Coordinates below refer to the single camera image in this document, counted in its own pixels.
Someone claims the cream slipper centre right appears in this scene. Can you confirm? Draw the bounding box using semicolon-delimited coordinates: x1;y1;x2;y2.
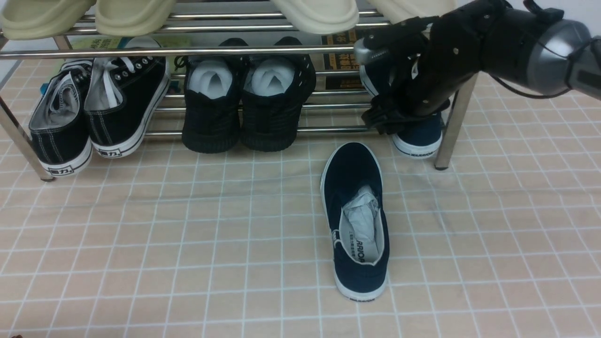
272;0;359;35

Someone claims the cream slipper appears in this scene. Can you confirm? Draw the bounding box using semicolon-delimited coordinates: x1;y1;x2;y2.
368;0;458;24
272;0;359;35

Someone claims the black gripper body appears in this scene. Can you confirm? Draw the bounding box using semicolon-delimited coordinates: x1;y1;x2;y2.
354;16;451;135

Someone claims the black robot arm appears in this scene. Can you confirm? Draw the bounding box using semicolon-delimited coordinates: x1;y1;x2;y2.
354;0;601;135

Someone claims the black canvas sneaker with laces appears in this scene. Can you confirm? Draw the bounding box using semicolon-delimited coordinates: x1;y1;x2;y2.
84;55;171;159

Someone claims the black mesh shoe right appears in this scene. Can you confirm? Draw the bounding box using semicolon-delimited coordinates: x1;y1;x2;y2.
240;54;317;152

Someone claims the beige slipper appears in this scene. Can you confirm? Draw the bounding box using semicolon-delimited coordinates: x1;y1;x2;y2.
1;0;96;40
95;0;176;37

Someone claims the dark book box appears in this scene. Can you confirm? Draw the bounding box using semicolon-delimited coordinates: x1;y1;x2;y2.
321;28;370;90

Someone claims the navy slip-on shoe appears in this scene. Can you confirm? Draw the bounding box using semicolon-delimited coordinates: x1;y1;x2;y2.
320;143;389;302
359;60;450;159

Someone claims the black mesh shoe left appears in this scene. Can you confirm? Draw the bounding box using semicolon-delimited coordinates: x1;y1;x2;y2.
174;55;248;154

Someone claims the black mesh shoe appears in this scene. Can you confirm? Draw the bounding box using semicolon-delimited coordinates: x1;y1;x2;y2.
174;55;248;154
240;54;317;152

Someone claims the black canvas sneaker far left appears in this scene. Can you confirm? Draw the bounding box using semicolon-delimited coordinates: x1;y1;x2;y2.
29;59;92;177

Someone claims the silver metal shoe rack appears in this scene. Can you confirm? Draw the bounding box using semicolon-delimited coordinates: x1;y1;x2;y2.
1;12;477;182

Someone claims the beige slipper far left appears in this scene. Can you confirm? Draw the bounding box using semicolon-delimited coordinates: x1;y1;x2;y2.
1;0;96;40

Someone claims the cream slipper far right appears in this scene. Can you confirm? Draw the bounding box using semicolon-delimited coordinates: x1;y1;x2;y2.
368;0;458;24

